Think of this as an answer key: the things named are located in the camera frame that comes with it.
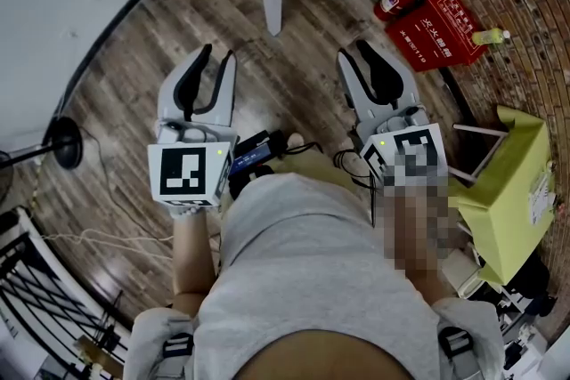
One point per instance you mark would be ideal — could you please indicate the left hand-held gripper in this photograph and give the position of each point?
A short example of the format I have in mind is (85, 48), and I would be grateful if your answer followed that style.
(178, 169)

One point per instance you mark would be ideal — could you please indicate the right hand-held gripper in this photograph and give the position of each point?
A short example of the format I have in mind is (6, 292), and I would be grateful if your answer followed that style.
(401, 147)

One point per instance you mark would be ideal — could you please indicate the person's right forearm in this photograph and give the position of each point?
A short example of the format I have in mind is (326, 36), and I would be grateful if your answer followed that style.
(414, 244)

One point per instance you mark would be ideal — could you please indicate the person's left forearm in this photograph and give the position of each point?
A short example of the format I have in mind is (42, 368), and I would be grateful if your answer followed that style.
(191, 253)

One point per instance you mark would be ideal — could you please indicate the black device with blue label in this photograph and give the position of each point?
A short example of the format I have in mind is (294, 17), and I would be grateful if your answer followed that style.
(256, 149)

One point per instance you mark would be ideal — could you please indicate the red fire equipment box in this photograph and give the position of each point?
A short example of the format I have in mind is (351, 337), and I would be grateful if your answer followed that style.
(438, 31)

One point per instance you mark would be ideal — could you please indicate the person's right white shoe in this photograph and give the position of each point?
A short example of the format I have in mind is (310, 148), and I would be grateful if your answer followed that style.
(295, 139)

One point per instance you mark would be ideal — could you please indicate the black waist pouch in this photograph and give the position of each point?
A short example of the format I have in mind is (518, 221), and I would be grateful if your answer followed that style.
(249, 182)

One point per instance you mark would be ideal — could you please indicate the person's khaki trousers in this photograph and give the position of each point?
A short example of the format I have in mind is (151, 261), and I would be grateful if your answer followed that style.
(311, 162)

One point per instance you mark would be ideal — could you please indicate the yellow-green drink bottle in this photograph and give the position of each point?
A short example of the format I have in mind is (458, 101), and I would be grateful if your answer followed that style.
(490, 36)

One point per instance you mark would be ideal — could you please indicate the black round stand base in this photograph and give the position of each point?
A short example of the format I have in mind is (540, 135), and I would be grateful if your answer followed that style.
(64, 142)

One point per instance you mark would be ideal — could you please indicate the yellow-green cardboard box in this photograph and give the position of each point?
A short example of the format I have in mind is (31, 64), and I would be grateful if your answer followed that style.
(507, 191)

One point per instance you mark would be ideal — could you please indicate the person's grey t-shirt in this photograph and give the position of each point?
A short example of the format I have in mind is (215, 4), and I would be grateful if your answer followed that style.
(311, 258)

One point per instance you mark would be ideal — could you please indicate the black metal railing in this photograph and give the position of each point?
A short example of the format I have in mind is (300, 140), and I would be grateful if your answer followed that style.
(40, 289)

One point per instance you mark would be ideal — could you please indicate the white metal frame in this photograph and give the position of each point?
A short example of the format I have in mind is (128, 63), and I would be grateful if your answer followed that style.
(487, 149)

